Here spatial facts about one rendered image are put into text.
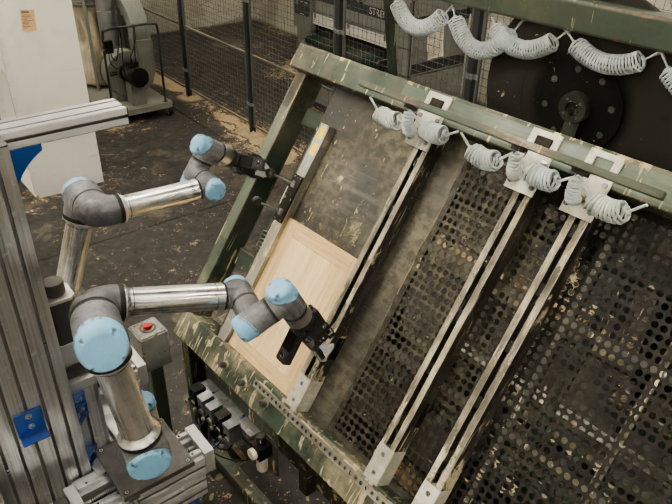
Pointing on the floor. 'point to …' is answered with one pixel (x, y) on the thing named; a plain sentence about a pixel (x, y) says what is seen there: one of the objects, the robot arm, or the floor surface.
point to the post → (160, 394)
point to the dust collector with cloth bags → (119, 54)
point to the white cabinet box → (45, 87)
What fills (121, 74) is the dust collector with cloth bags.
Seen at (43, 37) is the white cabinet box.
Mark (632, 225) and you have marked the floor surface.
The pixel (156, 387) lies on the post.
